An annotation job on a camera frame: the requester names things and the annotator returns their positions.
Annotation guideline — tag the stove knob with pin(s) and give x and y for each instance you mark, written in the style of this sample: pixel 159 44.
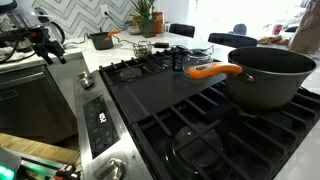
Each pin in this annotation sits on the stove knob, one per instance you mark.
pixel 111 170
pixel 85 80

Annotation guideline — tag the stainless steel dishwasher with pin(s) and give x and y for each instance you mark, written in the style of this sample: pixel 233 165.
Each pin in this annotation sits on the stainless steel dishwasher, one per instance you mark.
pixel 33 107

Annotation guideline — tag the black chair back right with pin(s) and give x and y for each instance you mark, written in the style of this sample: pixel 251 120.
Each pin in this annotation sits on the black chair back right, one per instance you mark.
pixel 232 40

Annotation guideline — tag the rear stove knob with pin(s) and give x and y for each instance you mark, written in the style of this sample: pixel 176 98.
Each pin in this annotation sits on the rear stove knob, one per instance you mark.
pixel 85 80

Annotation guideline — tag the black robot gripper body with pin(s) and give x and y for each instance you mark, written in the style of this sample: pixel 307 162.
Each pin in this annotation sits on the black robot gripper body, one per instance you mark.
pixel 42 45

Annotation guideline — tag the orange container on counter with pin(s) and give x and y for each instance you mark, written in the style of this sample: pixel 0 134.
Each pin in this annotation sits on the orange container on counter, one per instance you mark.
pixel 158 16

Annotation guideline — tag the brown paper bag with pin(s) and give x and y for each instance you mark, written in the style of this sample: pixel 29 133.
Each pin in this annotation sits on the brown paper bag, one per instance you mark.
pixel 307 37

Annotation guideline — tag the small grey pot orange handle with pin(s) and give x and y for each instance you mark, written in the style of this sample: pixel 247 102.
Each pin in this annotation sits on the small grey pot orange handle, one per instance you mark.
pixel 103 40

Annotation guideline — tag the black chair back left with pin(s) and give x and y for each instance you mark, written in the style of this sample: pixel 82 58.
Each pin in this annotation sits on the black chair back left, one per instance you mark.
pixel 182 29

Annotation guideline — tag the grey pot with orange handle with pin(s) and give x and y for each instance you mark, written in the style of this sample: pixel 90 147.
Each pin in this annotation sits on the grey pot with orange handle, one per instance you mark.
pixel 259 78

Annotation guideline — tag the potted green plant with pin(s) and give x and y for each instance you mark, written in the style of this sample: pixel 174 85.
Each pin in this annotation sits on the potted green plant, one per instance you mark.
pixel 143 11

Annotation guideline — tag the front stove knob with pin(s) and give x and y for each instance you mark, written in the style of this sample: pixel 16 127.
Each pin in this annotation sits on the front stove knob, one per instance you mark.
pixel 111 170

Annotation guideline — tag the black chair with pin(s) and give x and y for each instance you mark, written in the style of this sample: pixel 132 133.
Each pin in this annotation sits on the black chair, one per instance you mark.
pixel 182 29
pixel 232 40

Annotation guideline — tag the small glass jar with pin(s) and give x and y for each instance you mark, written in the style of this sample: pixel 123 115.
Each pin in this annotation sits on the small glass jar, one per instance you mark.
pixel 142 49

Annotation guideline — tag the glass coffee carafe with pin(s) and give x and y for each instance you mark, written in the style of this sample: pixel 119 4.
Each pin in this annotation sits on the glass coffee carafe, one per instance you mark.
pixel 183 59

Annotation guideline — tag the electric kettle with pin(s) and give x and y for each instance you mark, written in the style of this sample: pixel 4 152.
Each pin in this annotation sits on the electric kettle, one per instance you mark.
pixel 53 29

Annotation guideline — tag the stainless steel gas stove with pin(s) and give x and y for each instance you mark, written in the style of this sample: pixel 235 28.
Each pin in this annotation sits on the stainless steel gas stove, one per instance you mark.
pixel 165 125

